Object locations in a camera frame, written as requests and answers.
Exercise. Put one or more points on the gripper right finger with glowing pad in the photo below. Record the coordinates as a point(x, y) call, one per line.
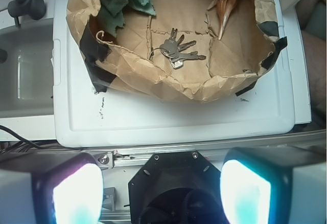
point(274, 184)

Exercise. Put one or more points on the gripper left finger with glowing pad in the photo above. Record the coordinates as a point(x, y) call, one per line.
point(58, 187)

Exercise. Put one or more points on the silver key bunch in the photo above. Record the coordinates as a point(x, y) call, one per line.
point(172, 49)

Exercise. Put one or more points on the white toy sink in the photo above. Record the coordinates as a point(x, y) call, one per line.
point(27, 75)

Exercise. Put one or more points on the brown paper bag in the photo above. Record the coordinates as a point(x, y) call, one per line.
point(249, 48)

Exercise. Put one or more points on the green cloth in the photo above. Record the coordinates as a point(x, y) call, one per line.
point(111, 12)

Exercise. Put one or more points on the orange spiral seashell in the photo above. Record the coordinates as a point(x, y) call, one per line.
point(217, 15)

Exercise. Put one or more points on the silver corner bracket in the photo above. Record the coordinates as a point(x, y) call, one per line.
point(104, 159)

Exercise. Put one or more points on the aluminium extrusion rail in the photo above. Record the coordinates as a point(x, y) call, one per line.
point(214, 151)

